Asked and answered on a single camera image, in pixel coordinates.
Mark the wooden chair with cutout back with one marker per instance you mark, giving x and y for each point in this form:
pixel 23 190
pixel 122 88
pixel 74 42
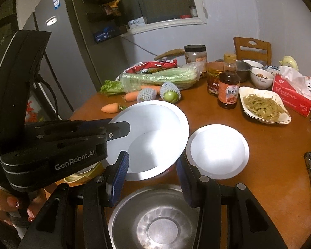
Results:
pixel 251 49

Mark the blue patterned bowl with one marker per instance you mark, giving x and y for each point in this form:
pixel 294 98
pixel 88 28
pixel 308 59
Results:
pixel 272 70

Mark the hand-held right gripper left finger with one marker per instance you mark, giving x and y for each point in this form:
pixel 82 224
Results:
pixel 120 176

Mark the blue box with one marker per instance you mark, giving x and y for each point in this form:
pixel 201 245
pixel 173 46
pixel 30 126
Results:
pixel 107 35

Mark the black side rack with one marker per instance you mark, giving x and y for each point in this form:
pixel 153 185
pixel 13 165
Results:
pixel 105 11

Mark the plate of pickled vegetables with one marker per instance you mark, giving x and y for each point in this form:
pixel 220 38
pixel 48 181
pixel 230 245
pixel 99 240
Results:
pixel 264 106

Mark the small jar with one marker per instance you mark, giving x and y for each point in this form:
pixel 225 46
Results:
pixel 193 11

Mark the green fruit in foam net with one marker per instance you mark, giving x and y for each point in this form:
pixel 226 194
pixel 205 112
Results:
pixel 146 95
pixel 171 93

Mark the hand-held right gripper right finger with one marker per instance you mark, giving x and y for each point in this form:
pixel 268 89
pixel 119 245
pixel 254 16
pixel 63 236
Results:
pixel 182 184

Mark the dark sauce bottle yellow cap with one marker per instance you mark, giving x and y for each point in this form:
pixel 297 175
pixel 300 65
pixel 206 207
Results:
pixel 228 90

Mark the celery in plastic bag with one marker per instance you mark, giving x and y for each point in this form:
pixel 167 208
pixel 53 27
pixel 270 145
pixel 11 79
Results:
pixel 155 79

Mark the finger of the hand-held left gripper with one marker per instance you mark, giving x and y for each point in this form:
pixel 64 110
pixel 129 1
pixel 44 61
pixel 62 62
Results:
pixel 119 131

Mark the stainless steel bowl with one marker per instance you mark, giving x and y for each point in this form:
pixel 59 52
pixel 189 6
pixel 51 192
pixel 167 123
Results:
pixel 155 212

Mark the small red paper bowl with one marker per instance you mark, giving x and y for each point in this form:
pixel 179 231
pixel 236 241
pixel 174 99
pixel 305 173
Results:
pixel 217 150

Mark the clear jar with black lid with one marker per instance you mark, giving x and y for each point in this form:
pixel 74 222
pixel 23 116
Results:
pixel 195 57

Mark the red silver snack packet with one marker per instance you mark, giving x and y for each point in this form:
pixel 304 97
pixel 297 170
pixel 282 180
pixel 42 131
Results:
pixel 132 68

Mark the white bowl with food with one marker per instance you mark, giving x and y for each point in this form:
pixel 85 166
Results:
pixel 261 79

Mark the white box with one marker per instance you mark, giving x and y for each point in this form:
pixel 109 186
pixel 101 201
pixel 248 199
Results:
pixel 136 23

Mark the white window sill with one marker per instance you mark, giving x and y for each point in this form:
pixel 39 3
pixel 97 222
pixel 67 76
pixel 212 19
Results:
pixel 168 26

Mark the yellow plate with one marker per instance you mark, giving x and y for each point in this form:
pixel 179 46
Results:
pixel 77 180

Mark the grey refrigerator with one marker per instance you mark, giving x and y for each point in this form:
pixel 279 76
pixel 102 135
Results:
pixel 75 57

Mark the large red paper bowl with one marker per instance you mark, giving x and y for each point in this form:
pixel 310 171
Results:
pixel 155 124

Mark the red tissue box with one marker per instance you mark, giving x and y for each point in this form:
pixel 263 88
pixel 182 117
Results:
pixel 292 96

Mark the chili sauce jar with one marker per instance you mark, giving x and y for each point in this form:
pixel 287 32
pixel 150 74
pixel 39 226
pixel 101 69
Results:
pixel 213 79

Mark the empty white bowl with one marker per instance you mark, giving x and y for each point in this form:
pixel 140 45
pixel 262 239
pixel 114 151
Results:
pixel 252 64

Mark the large carrot with greens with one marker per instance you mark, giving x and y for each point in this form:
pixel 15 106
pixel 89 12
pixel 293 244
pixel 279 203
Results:
pixel 110 108

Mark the wooden chair with curved back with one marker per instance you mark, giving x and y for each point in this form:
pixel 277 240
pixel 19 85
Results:
pixel 168 53

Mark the person's left hand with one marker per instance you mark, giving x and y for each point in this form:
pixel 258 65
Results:
pixel 5 207

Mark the steel pot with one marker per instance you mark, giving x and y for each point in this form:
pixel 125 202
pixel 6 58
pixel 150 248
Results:
pixel 243 74

